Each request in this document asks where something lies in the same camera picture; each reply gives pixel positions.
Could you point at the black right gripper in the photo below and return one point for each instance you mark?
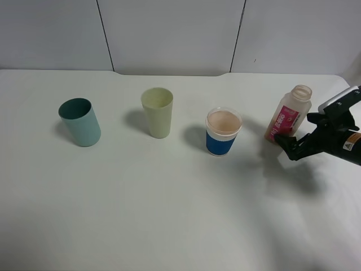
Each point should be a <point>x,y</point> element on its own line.
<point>343,144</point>

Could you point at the pink labelled drink bottle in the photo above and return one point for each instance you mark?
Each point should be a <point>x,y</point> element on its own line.
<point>290,113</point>

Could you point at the clear cup with blue sleeve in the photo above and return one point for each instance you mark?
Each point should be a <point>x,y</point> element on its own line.
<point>222,127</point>

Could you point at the pale yellow plastic cup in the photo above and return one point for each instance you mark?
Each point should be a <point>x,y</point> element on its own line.
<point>158,104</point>

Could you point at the teal plastic cup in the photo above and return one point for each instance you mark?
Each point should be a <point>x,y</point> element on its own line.
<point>79,118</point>

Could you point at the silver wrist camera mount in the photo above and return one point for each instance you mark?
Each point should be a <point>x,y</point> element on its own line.
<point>337,109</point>

